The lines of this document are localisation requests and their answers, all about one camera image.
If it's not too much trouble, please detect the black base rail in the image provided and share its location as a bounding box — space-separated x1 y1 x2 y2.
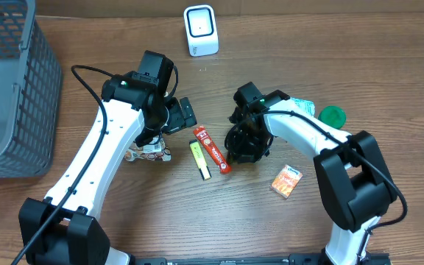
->
123 250 392 265

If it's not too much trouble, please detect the white barcode scanner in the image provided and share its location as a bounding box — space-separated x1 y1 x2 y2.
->
183 4 219 57

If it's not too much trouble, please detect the green lid glass jar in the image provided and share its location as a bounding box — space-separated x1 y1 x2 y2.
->
318 106 347 129

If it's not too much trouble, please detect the brown cookie snack bag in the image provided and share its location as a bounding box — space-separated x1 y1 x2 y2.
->
124 137 172 162

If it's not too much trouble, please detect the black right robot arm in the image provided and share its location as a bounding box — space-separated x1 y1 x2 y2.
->
225 82 403 264

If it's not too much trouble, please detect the orange Kleenex tissue pack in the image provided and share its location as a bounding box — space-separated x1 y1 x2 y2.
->
270 165 303 199

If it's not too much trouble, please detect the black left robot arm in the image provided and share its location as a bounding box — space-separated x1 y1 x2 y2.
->
13 51 197 264

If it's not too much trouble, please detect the red snack bar wrapper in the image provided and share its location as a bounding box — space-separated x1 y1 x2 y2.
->
194 126 232 174

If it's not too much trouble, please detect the grey plastic mesh basket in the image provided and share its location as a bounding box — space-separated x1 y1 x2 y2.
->
0 0 63 177

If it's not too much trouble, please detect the yellow black marker pen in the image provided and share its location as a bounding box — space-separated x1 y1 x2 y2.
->
189 140 211 180

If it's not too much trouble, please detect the teal wet wipes pack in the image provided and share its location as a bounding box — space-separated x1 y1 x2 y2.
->
291 98 315 116

